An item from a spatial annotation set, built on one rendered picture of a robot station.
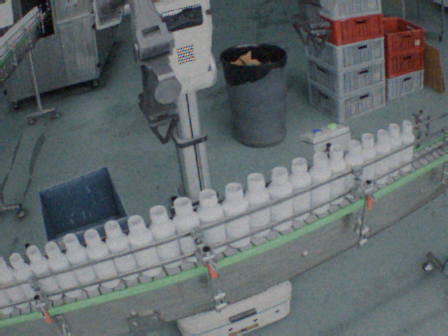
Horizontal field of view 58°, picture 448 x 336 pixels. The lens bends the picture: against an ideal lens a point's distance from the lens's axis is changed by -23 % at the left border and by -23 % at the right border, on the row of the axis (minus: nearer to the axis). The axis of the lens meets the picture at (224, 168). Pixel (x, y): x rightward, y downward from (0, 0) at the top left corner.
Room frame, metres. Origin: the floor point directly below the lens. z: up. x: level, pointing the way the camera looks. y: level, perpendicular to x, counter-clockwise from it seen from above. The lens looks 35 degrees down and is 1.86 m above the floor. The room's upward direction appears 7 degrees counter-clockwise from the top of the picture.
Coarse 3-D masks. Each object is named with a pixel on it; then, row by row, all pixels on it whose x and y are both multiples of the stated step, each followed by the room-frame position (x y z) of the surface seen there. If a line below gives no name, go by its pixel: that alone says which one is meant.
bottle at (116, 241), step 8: (112, 224) 0.85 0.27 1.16; (112, 232) 0.82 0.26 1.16; (120, 232) 0.83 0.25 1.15; (112, 240) 0.82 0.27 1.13; (120, 240) 0.82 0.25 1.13; (128, 240) 0.83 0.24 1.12; (112, 248) 0.81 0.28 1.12; (120, 248) 0.81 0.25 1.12; (128, 248) 0.82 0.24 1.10; (128, 256) 0.81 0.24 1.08; (120, 264) 0.80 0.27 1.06; (128, 264) 0.81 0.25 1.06; (136, 264) 0.83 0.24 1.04; (120, 272) 0.81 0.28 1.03; (128, 280) 0.80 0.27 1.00
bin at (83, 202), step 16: (80, 176) 1.38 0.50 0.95; (96, 176) 1.40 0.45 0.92; (48, 192) 1.32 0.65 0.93; (64, 192) 1.35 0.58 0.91; (80, 192) 1.37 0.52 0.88; (96, 192) 1.39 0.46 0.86; (112, 192) 1.41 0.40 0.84; (48, 208) 1.32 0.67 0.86; (64, 208) 1.34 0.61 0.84; (80, 208) 1.36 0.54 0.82; (96, 208) 1.38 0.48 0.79; (112, 208) 1.41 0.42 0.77; (48, 224) 1.22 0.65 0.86; (64, 224) 1.33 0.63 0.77; (80, 224) 1.35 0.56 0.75; (96, 224) 1.36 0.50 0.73; (48, 240) 1.06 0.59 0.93; (80, 240) 1.07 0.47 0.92
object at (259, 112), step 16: (240, 48) 3.24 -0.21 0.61; (256, 48) 3.25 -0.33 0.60; (272, 48) 3.19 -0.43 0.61; (224, 64) 2.94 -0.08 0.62; (272, 64) 2.84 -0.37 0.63; (240, 80) 2.87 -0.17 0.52; (256, 80) 2.83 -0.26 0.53; (272, 80) 2.85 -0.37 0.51; (240, 96) 2.89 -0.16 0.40; (256, 96) 2.84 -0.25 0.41; (272, 96) 2.86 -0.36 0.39; (240, 112) 2.91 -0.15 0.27; (256, 112) 2.85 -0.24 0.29; (272, 112) 2.86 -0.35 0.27; (240, 128) 2.93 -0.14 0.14; (256, 128) 2.86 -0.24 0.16; (272, 128) 2.87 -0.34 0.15; (256, 144) 2.87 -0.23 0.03; (272, 144) 2.88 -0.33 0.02
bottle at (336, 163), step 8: (336, 152) 1.02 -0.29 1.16; (328, 160) 1.04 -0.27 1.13; (336, 160) 1.02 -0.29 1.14; (344, 160) 1.03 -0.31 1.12; (336, 168) 1.01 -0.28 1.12; (344, 168) 1.01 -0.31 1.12; (336, 184) 1.01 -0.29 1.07; (344, 184) 1.02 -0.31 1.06; (336, 192) 1.01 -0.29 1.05; (336, 200) 1.01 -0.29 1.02
